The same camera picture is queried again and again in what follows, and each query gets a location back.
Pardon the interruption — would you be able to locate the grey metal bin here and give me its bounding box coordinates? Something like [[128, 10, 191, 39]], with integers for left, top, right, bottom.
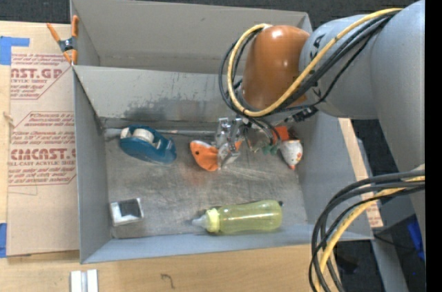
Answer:
[[68, 0, 376, 265]]

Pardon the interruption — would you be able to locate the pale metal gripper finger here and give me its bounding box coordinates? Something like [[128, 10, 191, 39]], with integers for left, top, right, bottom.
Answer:
[[217, 143, 231, 166], [225, 149, 242, 168]]

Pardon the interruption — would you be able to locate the yellow baby bottle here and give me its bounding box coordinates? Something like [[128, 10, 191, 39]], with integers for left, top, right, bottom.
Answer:
[[191, 199, 285, 236]]

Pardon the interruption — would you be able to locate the blue tape dispenser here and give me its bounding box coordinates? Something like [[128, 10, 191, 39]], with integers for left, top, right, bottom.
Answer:
[[119, 124, 178, 166]]

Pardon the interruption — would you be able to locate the white and orange toy bird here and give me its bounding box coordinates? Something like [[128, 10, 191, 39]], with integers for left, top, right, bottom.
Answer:
[[272, 126, 305, 171]]

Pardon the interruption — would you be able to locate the orange toy fish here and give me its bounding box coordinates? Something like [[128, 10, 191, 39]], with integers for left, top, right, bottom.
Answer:
[[189, 139, 243, 173]]

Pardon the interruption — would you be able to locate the small white and black box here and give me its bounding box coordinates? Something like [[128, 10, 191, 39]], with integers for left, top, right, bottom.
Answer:
[[109, 197, 145, 227]]

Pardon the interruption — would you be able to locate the black cylinder on white bracket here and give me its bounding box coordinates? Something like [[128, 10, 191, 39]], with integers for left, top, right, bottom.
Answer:
[[283, 106, 319, 124]]

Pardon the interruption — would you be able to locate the brown cardboard board red print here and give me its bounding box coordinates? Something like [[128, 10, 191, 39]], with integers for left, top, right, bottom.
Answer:
[[0, 20, 81, 257]]

